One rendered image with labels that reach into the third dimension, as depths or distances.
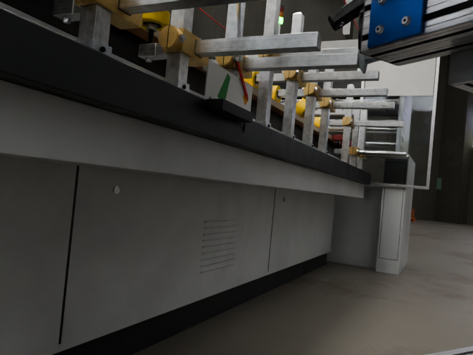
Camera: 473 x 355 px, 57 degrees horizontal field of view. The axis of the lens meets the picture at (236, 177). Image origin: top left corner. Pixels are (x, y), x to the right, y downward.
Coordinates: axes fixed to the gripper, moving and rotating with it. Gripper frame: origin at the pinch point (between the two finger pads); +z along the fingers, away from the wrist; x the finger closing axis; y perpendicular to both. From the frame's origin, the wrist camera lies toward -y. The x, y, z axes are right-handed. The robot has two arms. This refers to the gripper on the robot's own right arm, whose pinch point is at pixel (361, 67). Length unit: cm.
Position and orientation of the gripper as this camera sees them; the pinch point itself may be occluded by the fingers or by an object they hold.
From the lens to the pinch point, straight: 115.4
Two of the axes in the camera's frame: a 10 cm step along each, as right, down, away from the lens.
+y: 9.0, 0.7, -4.4
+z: -0.9, 10.0, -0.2
